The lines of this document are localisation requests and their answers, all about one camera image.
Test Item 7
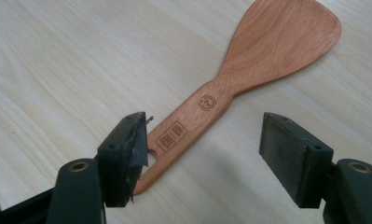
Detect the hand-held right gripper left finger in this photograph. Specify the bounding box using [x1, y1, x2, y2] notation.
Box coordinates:
[96, 111, 154, 208]

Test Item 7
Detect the wooden rice spatula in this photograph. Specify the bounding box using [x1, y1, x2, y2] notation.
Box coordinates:
[133, 0, 343, 196]

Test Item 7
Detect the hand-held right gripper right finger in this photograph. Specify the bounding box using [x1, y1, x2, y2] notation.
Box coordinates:
[258, 112, 335, 209]

